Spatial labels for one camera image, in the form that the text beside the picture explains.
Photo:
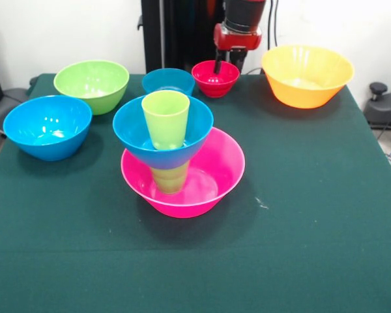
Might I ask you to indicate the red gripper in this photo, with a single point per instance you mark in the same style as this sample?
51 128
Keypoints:
238 39

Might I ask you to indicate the red plastic bowl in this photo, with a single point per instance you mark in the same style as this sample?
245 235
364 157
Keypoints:
215 88

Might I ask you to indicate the orange plastic bowl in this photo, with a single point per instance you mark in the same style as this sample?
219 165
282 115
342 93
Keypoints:
312 94

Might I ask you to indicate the light green plastic cup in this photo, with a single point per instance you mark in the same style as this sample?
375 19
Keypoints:
166 130

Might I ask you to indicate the pink plastic bowl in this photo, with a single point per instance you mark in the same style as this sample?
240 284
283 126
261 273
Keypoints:
225 163

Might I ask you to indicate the large blue plastic bowl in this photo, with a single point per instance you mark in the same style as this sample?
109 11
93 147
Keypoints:
130 130
36 137

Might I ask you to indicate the stepped green plastic cup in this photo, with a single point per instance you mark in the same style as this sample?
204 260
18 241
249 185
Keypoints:
171 181

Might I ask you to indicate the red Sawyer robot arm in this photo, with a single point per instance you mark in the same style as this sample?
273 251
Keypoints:
244 14

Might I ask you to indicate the small blue plastic bowl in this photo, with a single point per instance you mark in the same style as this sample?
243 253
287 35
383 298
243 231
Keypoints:
166 80

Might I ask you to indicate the green plastic bowl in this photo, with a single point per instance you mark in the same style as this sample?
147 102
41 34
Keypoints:
84 75

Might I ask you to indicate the black knob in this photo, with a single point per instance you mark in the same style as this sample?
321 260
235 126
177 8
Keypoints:
378 88

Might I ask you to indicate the grey stand base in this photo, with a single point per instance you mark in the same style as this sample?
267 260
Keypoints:
387 111

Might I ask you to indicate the dark green table cloth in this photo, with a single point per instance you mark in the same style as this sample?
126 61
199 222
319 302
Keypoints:
215 261

